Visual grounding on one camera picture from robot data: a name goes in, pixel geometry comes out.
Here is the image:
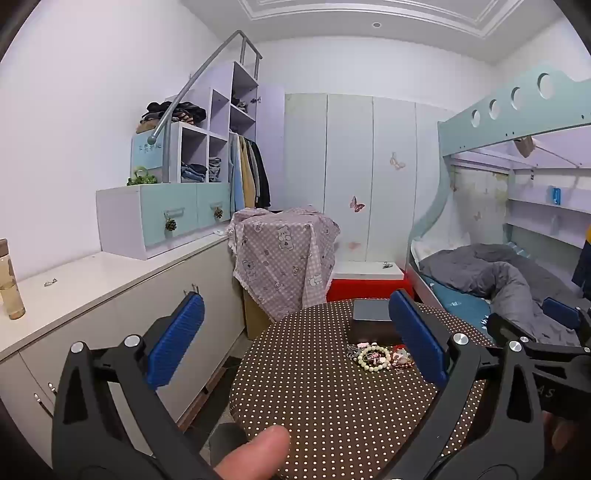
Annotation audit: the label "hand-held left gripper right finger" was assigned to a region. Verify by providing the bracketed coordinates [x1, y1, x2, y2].
[389, 290, 543, 480]

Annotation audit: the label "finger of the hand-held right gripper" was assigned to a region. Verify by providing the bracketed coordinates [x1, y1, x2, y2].
[487, 298, 591, 365]
[536, 355, 591, 422]

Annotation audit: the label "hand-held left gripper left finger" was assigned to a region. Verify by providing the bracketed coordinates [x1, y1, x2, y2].
[52, 292, 219, 480]

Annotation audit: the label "dark jewelry box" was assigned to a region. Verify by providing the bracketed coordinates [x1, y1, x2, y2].
[348, 298, 404, 347]

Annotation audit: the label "person's right hand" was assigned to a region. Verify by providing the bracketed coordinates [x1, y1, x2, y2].
[541, 410, 588, 460]

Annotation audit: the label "person's left hand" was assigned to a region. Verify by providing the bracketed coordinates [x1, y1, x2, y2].
[213, 425, 293, 480]

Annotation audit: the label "navy and yellow jacket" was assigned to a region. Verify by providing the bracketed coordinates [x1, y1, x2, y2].
[571, 226, 591, 301]

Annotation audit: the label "teal bed sheet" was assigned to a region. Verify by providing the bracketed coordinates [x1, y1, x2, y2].
[422, 277, 495, 340]

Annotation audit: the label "red storage bench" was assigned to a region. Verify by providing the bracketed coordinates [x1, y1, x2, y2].
[326, 261, 414, 305]

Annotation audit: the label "cream low cabinet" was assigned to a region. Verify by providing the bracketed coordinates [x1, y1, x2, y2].
[0, 231, 247, 435]

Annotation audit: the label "cardboard box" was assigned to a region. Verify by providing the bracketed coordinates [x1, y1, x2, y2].
[243, 281, 278, 340]

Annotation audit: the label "grey duvet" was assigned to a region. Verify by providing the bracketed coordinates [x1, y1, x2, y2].
[418, 244, 583, 344]

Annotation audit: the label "brown dotted tablecloth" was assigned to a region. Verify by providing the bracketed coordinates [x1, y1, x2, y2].
[229, 300, 497, 480]

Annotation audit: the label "pink bear print cloth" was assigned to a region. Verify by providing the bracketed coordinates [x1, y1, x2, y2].
[228, 206, 341, 321]

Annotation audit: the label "lilac stair shelf cabinet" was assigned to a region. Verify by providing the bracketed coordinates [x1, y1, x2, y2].
[96, 60, 286, 260]

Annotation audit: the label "green artificial plant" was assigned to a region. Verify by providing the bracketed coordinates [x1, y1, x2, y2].
[127, 166, 160, 186]

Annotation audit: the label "folded dark jeans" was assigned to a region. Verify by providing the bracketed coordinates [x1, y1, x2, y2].
[180, 161, 208, 183]

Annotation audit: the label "light blue hanging garment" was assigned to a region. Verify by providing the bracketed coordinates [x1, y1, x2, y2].
[228, 134, 245, 214]

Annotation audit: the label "mustard yellow hanging garment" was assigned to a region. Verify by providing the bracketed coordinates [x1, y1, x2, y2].
[240, 136, 257, 209]

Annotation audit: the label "clear drink bottle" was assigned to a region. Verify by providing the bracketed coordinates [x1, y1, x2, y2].
[0, 239, 26, 320]

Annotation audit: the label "dark hanging jackets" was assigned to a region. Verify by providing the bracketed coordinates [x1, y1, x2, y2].
[249, 138, 271, 209]

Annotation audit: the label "white wardrobe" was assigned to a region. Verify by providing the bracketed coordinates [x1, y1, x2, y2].
[283, 92, 455, 264]

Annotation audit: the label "pile of dark clothes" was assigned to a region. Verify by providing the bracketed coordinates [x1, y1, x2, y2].
[139, 100, 207, 126]

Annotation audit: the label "grey metal handrail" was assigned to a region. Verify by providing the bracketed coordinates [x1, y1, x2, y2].
[147, 30, 264, 183]

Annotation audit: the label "dark red beaded bracelet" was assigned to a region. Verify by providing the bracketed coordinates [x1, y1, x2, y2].
[392, 346, 417, 370]

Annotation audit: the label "white beaded bracelet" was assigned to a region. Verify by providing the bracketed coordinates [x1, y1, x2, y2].
[358, 346, 392, 370]

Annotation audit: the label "teal bunk bed frame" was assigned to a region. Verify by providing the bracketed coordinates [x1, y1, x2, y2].
[406, 60, 591, 324]

